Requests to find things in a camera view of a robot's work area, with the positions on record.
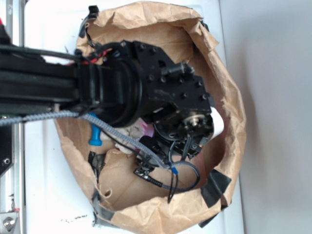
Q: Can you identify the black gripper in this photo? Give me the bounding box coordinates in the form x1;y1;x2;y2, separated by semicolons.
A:
134;41;224;158

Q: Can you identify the white paper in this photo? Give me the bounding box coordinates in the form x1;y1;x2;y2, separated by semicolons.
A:
100;118;155;155

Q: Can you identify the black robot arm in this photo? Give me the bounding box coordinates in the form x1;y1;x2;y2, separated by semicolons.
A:
0;41;224;156

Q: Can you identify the brown paper bag tray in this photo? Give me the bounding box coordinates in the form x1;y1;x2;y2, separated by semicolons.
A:
55;1;246;234

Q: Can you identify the blue plastic bottle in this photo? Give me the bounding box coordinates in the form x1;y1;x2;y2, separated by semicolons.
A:
89;123;102;146

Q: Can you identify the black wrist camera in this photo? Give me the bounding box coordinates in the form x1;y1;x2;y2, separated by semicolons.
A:
134;136;165;181

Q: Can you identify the aluminium frame rail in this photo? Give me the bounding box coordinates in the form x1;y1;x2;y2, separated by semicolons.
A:
0;0;26;234

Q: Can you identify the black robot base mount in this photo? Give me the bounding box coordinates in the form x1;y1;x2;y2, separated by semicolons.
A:
0;125;14;177

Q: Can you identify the grey braided cable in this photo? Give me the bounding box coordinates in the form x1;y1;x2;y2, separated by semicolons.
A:
0;110;201;191

